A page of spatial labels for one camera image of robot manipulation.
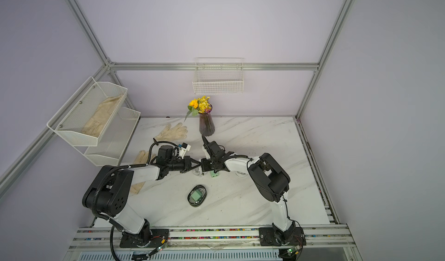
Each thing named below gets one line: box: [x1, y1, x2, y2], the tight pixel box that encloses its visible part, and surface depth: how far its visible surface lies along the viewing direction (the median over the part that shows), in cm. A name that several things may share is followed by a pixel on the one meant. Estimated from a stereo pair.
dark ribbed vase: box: [198, 111, 215, 137], surface depth 108 cm
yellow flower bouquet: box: [183, 95, 213, 122], surface depth 95 cm
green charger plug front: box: [190, 189, 203, 202], surface depth 85 cm
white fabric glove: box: [154, 122, 189, 142], surface depth 113 cm
